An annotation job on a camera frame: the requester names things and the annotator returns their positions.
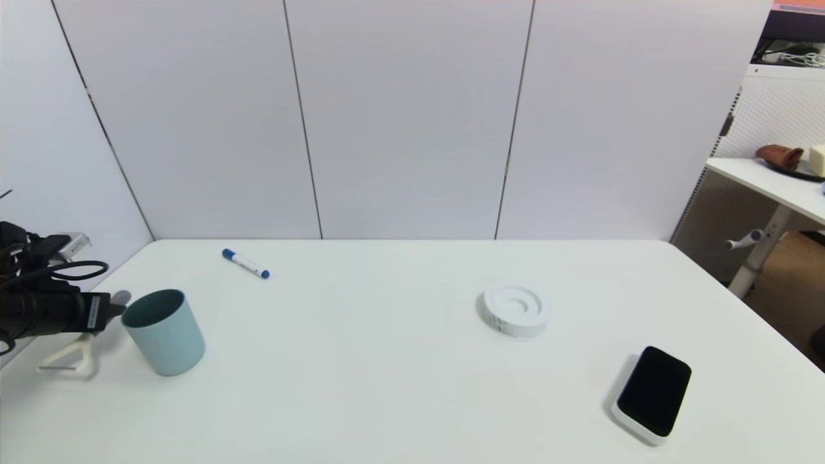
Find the blue and white marker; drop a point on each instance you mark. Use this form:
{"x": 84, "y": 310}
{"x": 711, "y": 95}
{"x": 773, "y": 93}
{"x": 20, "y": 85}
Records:
{"x": 246, "y": 264}

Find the white pegboard partition panel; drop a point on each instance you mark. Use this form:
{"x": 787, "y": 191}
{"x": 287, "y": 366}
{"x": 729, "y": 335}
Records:
{"x": 773, "y": 109}

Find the black and white board eraser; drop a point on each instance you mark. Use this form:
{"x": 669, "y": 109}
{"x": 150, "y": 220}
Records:
{"x": 654, "y": 390}

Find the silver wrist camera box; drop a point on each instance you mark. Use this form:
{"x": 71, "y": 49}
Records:
{"x": 72, "y": 243}

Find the teal plastic cup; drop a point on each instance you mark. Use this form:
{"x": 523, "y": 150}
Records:
{"x": 166, "y": 341}

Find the white round tape roll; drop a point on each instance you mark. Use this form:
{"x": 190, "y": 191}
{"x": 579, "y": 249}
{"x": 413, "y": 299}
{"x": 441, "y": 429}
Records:
{"x": 514, "y": 312}

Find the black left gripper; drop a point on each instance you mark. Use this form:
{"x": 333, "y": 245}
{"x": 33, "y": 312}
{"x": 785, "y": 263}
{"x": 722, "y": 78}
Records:
{"x": 45, "y": 312}

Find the black bracket on panel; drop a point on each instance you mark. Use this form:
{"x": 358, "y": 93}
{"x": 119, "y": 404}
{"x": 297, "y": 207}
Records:
{"x": 726, "y": 125}

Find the white side table top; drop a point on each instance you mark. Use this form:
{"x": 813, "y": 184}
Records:
{"x": 773, "y": 183}

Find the pale yellow block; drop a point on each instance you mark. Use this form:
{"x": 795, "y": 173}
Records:
{"x": 818, "y": 160}

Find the black plate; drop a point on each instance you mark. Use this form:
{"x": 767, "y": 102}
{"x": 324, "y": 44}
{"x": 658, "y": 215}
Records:
{"x": 799, "y": 173}

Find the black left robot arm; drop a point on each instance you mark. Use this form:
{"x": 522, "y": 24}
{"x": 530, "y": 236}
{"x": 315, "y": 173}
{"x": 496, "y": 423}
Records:
{"x": 11, "y": 240}

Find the white side table leg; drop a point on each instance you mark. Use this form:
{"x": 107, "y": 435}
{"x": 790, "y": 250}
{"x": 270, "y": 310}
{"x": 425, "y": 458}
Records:
{"x": 764, "y": 248}

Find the brown crumpled cloth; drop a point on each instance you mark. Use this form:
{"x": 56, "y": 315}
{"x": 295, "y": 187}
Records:
{"x": 778, "y": 156}

